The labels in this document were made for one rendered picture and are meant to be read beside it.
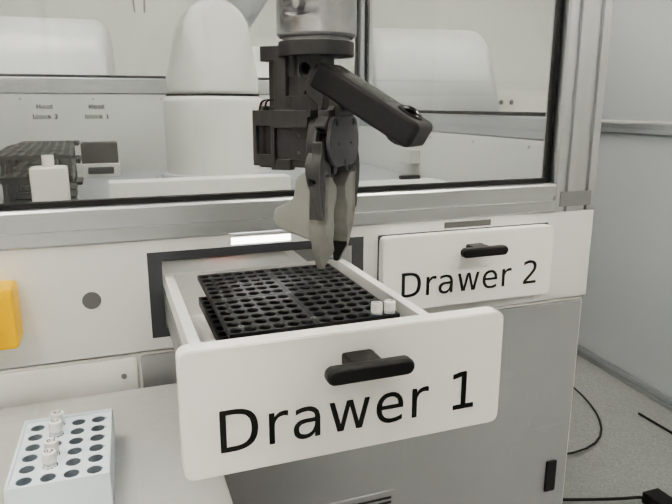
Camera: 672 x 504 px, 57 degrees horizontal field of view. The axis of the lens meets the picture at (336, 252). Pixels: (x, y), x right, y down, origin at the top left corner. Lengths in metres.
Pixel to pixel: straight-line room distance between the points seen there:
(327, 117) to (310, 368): 0.22
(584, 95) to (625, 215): 1.74
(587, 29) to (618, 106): 1.77
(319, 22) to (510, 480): 0.85
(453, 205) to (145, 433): 0.52
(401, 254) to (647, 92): 1.92
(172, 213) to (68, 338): 0.20
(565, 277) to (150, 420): 0.68
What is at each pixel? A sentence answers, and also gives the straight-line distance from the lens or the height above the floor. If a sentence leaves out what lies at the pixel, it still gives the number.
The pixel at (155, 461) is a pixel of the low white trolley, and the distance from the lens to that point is 0.68.
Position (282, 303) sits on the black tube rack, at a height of 0.90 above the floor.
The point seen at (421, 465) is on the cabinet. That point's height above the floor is 0.55.
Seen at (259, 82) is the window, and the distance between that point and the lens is 0.83.
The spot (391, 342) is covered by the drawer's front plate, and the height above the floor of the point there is 0.91.
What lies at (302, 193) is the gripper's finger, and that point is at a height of 1.03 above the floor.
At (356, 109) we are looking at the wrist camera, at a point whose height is 1.11.
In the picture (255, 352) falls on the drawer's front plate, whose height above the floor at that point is 0.92.
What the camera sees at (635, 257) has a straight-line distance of 2.73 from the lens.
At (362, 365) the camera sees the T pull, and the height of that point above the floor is 0.91.
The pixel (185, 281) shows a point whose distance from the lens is 0.84.
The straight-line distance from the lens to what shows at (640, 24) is 2.76.
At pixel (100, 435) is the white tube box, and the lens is 0.68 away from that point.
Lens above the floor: 1.11
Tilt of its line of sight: 13 degrees down
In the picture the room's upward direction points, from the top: straight up
